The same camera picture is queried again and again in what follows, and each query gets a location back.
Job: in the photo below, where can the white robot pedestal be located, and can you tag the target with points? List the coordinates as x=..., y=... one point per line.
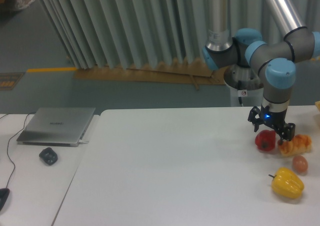
x=245, y=87

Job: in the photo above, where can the wicker basket edge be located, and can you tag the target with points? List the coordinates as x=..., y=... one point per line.
x=317, y=104

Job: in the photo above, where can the glazed bread loaf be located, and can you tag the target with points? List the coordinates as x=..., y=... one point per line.
x=299, y=144

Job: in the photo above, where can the brown egg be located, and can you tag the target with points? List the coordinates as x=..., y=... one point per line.
x=300, y=164

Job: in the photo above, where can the yellow bell pepper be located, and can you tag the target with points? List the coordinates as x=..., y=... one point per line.
x=286, y=183

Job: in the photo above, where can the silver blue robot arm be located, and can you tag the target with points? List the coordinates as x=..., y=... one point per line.
x=275, y=65

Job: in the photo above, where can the grey folding partition screen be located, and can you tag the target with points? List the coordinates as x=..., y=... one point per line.
x=139, y=32

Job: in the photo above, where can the black computer mouse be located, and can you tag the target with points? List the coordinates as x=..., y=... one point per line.
x=4, y=193

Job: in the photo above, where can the red bell pepper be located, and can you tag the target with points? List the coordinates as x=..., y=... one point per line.
x=266, y=140

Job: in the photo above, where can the flat brown cardboard sheet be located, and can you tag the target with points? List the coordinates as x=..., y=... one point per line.
x=196, y=73

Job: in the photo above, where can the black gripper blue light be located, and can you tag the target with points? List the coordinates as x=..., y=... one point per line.
x=272, y=119

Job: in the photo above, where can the silver closed laptop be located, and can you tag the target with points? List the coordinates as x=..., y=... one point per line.
x=63, y=126

